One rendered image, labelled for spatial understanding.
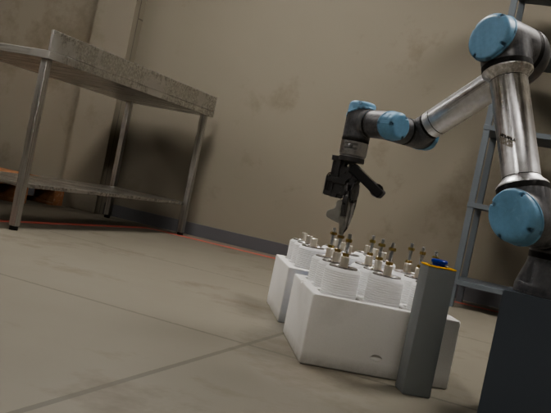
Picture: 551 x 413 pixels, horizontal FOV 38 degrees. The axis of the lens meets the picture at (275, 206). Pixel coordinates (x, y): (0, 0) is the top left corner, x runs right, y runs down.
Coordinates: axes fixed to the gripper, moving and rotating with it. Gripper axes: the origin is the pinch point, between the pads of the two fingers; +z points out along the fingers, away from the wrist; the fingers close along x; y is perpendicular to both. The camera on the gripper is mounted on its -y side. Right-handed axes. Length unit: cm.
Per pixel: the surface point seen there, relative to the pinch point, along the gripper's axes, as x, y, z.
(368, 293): 8.6, -12.4, 14.5
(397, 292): 7.3, -19.4, 12.7
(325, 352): 17.9, -7.1, 30.5
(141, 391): 80, 9, 34
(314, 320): 20.0, -3.0, 23.1
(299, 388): 45, -11, 34
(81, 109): -242, 269, -33
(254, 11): -255, 163, -116
